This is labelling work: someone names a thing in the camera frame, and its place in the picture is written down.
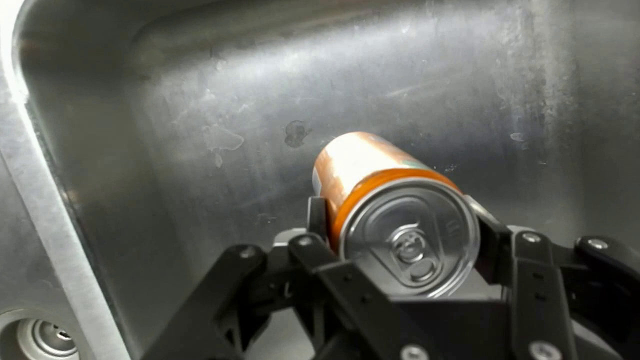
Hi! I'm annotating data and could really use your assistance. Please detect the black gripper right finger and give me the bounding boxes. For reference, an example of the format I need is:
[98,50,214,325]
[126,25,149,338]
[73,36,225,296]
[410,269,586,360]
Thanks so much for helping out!
[466,194,640,360]

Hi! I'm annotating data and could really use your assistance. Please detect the round sink drain strainer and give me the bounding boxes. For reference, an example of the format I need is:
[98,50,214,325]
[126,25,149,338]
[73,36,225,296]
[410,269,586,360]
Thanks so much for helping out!
[0,315,84,360]

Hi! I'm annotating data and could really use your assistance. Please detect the stainless steel double sink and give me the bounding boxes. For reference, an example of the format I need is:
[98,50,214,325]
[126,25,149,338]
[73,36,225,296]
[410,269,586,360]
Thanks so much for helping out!
[0,0,640,360]

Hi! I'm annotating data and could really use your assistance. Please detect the orange fanta can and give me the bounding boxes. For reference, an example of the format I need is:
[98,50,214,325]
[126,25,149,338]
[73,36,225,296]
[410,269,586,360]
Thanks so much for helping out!
[310,129,484,301]

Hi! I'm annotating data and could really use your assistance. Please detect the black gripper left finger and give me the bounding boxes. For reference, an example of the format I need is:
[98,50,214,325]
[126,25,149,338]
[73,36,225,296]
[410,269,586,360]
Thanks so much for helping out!
[140,194,430,360]

